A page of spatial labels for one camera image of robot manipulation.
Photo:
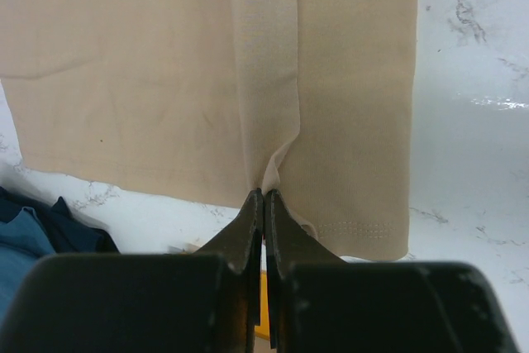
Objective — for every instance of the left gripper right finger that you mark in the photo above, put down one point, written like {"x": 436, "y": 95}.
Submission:
{"x": 319, "y": 303}

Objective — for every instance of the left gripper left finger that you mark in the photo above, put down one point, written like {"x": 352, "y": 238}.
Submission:
{"x": 207, "y": 301}

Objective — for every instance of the tan beige t-shirt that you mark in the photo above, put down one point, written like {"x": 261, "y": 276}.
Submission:
{"x": 206, "y": 100}

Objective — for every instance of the orange treehouse book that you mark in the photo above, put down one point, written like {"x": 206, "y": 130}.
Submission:
{"x": 262, "y": 329}

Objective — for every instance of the folded dark navy t-shirt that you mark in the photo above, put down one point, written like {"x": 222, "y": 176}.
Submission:
{"x": 64, "y": 232}

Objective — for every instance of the folded light blue t-shirt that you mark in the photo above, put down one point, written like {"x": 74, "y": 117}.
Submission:
{"x": 23, "y": 242}

